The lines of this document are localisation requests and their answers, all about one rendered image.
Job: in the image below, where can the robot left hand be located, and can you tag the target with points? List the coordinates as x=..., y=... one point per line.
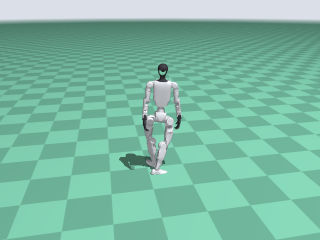
x=144, y=122

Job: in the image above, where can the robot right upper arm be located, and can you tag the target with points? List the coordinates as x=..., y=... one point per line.
x=175, y=90

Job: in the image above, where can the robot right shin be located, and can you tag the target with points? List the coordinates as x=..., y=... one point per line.
x=161, y=152

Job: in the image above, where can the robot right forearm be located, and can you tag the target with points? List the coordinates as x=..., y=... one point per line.
x=178, y=108

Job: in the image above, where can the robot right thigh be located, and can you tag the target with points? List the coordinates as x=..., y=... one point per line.
x=168, y=133

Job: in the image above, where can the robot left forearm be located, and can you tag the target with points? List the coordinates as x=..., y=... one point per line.
x=145, y=108

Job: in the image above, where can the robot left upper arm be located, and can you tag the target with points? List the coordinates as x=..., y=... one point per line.
x=149, y=85

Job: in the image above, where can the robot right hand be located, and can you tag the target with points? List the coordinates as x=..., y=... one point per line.
x=178, y=122

